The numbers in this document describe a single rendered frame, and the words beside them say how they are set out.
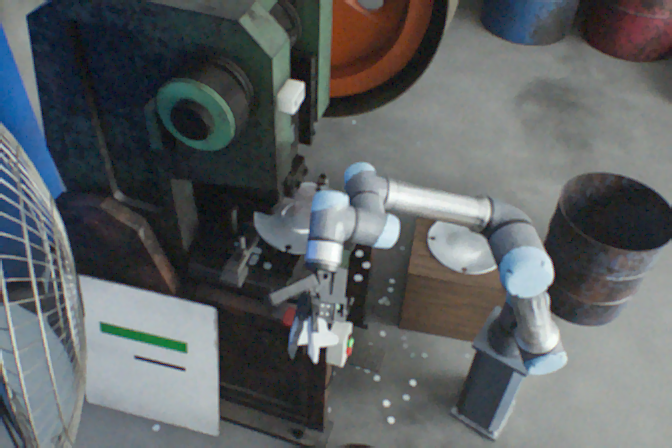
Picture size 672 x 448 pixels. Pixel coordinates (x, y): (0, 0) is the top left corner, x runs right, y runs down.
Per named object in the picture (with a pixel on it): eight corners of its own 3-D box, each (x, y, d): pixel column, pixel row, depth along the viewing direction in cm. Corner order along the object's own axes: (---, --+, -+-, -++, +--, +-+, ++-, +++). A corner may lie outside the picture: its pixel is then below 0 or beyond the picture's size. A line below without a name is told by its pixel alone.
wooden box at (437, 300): (500, 274, 283) (520, 217, 258) (498, 347, 257) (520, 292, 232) (408, 258, 287) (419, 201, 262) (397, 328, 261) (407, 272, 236)
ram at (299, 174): (313, 174, 191) (314, 88, 169) (294, 208, 181) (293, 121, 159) (258, 160, 194) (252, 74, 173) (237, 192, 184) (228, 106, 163)
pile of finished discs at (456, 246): (505, 223, 255) (506, 222, 255) (504, 280, 236) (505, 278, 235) (431, 211, 259) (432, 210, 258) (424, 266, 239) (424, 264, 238)
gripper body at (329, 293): (343, 326, 132) (351, 267, 134) (303, 320, 129) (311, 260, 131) (330, 326, 139) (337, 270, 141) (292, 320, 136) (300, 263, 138)
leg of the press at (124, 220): (333, 424, 232) (346, 258, 167) (322, 454, 225) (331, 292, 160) (104, 349, 250) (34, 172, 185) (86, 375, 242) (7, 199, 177)
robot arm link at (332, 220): (358, 194, 137) (321, 186, 134) (352, 246, 135) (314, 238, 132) (343, 201, 144) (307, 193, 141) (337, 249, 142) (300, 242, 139)
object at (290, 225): (276, 175, 206) (276, 173, 205) (364, 197, 200) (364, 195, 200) (238, 238, 187) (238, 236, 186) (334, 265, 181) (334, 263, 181)
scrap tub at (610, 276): (630, 267, 289) (676, 186, 254) (628, 343, 261) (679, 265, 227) (533, 242, 297) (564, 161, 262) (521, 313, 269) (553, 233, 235)
